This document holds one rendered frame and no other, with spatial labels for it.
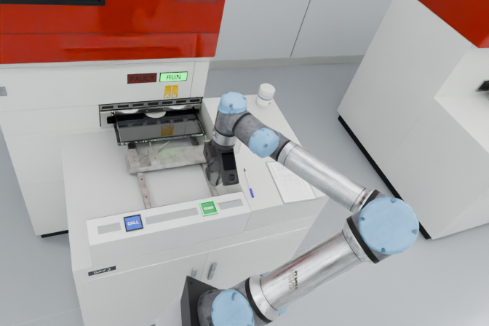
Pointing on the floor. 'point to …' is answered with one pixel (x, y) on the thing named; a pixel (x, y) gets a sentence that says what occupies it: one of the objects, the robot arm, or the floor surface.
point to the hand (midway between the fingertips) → (215, 185)
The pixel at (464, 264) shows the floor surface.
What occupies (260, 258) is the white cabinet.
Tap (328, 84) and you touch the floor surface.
